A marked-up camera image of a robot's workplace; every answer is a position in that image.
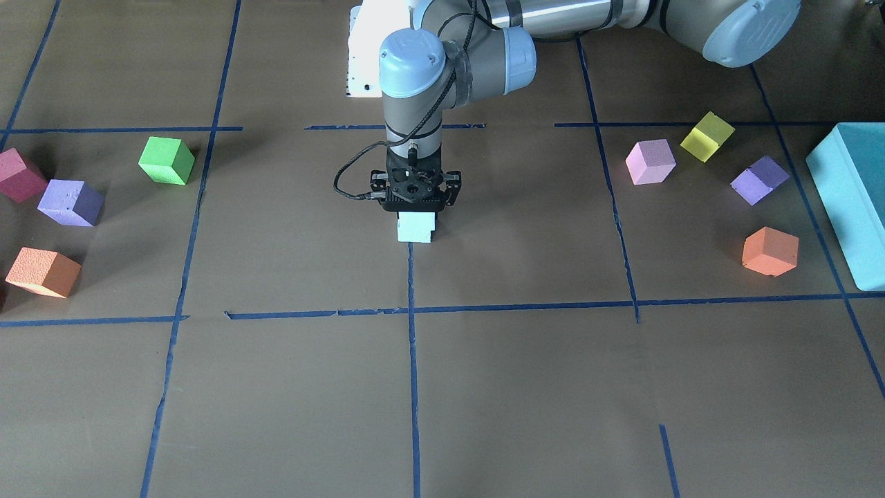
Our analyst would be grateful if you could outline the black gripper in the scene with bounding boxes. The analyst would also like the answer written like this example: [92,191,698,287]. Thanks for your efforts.
[370,156,463,212]

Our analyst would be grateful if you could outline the light blue foam block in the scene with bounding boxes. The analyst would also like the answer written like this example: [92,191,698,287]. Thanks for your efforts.
[396,211,436,230]
[396,227,434,243]

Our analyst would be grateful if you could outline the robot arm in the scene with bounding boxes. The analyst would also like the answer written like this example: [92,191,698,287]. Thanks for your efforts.
[354,1,801,212]

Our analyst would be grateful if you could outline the pink foam block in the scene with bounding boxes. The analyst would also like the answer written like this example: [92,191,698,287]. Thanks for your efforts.
[625,139,677,185]

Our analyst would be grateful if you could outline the green foam block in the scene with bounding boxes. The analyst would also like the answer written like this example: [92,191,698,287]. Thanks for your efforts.
[137,136,195,185]

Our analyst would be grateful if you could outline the yellow foam block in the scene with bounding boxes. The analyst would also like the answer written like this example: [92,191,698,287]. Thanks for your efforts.
[680,111,736,162]

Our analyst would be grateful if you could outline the purple foam block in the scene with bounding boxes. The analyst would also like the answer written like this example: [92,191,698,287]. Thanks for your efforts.
[730,156,790,206]
[37,179,104,227]

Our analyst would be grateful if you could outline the orange foam block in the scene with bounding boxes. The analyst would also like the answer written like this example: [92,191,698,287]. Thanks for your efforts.
[5,247,82,299]
[740,227,800,277]

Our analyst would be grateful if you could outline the crimson foam block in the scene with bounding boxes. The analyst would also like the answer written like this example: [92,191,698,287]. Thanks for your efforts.
[1,148,48,203]

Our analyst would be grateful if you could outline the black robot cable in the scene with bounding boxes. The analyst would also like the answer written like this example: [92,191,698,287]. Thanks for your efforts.
[333,0,485,203]

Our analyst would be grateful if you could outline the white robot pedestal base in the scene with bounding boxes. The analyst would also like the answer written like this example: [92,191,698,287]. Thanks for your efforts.
[346,1,417,98]

